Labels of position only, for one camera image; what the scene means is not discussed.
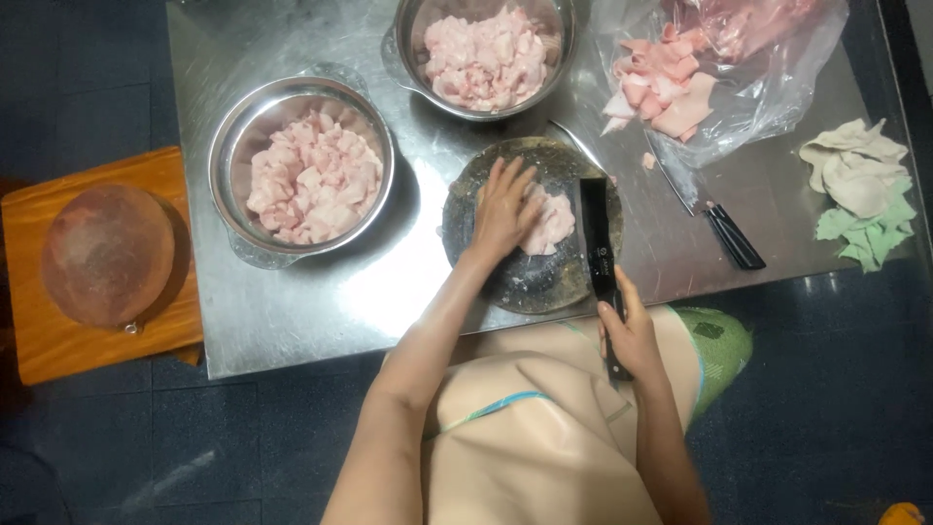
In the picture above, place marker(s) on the steel pot of chopped fat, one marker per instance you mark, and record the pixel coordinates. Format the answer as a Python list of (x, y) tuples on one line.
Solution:
[(484, 55)]

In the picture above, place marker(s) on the steel bowl of chopped fat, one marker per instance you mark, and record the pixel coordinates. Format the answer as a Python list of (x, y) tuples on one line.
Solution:
[(302, 170)]

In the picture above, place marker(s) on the wooden stool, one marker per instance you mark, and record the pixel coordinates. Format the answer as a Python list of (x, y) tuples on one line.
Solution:
[(102, 262)]

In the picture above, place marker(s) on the person's left hand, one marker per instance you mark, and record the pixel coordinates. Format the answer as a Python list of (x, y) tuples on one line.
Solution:
[(501, 216)]

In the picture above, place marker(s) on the pile of pink pork slabs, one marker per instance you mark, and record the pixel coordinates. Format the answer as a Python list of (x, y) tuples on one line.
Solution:
[(662, 80)]

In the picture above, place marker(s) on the black cleaver knife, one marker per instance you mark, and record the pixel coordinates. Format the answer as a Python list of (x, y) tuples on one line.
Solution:
[(602, 255)]

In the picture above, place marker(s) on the beige apron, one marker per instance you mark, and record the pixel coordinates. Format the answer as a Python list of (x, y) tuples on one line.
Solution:
[(539, 430)]

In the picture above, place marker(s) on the pink pork fat piece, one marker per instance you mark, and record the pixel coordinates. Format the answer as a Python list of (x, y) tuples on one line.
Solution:
[(551, 223)]

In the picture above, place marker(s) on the small pink fat scrap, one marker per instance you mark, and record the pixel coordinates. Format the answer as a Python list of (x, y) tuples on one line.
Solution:
[(648, 160)]

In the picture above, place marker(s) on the clear plastic bag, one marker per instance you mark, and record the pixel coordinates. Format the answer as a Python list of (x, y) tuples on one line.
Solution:
[(729, 65)]

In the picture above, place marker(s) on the beige and green cloth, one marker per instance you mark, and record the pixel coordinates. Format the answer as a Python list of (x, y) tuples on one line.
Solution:
[(863, 191)]

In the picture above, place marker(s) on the person's right hand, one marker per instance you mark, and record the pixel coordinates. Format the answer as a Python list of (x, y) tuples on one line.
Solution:
[(633, 337)]

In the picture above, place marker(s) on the green patterned garment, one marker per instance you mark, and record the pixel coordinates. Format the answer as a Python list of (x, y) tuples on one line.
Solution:
[(717, 350)]

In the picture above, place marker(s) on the orange object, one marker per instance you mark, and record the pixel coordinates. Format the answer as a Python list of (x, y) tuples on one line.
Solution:
[(902, 513)]

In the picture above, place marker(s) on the round brown chopping board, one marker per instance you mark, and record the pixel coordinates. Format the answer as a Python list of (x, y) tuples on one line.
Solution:
[(109, 255)]

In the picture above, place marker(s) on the round dark chopping block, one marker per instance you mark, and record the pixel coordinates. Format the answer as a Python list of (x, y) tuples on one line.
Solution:
[(532, 223)]

